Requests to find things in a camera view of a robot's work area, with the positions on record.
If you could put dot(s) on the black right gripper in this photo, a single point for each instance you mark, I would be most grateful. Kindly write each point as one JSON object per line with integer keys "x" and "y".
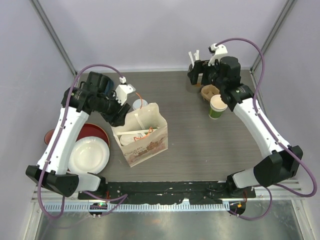
{"x": 202, "y": 67}

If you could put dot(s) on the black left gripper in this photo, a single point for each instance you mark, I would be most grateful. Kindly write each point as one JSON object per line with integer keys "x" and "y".
{"x": 117, "y": 118}

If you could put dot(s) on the brown pulp cup carrier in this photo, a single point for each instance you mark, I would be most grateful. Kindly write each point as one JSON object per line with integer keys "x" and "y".
{"x": 208, "y": 91}

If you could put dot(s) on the white plastic lid stack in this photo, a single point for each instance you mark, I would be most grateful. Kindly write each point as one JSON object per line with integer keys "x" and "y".
{"x": 139, "y": 103}

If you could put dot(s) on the white straw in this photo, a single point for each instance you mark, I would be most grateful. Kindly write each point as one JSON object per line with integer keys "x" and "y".
{"x": 139, "y": 121}
{"x": 145, "y": 131}

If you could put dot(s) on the white plastic cup lid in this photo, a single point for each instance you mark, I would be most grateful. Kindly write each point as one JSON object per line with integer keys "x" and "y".
{"x": 127, "y": 139}

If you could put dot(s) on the bear print paper bag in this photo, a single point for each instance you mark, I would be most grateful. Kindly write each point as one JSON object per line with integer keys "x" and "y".
{"x": 147, "y": 145}

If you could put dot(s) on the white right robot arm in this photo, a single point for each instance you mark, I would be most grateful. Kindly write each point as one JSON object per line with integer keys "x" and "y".
{"x": 277, "y": 162}

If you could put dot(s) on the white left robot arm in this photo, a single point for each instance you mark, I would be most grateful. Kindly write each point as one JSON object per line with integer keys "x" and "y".
{"x": 52, "y": 171}

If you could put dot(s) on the blue ceramic dish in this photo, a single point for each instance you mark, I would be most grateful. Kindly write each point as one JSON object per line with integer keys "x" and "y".
{"x": 109, "y": 86}

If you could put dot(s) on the grey straw holder cup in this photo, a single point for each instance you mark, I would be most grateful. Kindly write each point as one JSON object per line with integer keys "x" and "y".
{"x": 193, "y": 74}

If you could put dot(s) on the stacked green paper cups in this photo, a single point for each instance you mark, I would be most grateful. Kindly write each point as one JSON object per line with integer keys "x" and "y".
{"x": 217, "y": 107}

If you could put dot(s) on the white paper plate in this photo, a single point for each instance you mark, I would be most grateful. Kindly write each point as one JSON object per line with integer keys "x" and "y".
{"x": 89, "y": 155}

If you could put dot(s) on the pink floral mug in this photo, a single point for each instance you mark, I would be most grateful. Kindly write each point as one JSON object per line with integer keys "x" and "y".
{"x": 48, "y": 136}

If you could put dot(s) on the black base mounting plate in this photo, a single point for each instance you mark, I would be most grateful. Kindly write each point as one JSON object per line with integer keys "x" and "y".
{"x": 169, "y": 192}

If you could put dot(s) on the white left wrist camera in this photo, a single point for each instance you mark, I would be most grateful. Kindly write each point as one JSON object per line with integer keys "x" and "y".
{"x": 123, "y": 90}

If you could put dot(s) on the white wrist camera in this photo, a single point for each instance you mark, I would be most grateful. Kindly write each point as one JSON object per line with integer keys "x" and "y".
{"x": 123, "y": 90}
{"x": 218, "y": 52}

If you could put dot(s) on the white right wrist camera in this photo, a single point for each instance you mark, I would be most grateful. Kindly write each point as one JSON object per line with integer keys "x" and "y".
{"x": 218, "y": 52}

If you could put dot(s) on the white slotted cable duct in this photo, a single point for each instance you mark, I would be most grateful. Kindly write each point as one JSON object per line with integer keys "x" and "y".
{"x": 185, "y": 206}

